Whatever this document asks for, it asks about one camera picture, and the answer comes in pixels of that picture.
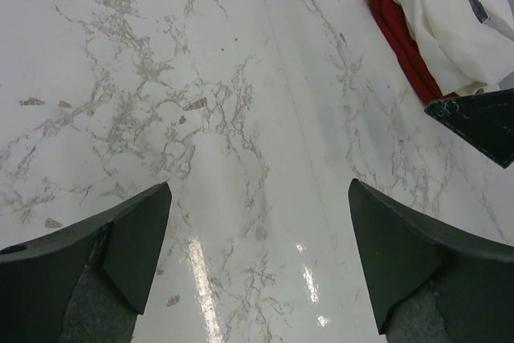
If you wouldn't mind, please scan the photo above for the folded red t-shirt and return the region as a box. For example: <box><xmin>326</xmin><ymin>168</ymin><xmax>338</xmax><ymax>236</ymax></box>
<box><xmin>368</xmin><ymin>0</ymin><xmax>458</xmax><ymax>104</ymax></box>

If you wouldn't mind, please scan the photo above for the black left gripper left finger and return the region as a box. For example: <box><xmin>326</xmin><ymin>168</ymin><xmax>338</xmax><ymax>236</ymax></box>
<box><xmin>1</xmin><ymin>183</ymin><xmax>172</xmax><ymax>342</ymax></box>

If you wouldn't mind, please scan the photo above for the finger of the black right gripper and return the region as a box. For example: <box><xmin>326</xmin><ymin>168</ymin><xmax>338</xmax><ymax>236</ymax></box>
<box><xmin>425</xmin><ymin>89</ymin><xmax>514</xmax><ymax>168</ymax></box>

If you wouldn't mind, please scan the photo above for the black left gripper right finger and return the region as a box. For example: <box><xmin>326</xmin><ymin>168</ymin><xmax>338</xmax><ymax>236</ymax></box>
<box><xmin>348</xmin><ymin>179</ymin><xmax>513</xmax><ymax>342</ymax></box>

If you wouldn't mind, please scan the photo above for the folded white printed t-shirt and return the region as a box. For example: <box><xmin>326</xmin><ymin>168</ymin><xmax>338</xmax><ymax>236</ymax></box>
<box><xmin>393</xmin><ymin>0</ymin><xmax>513</xmax><ymax>96</ymax></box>

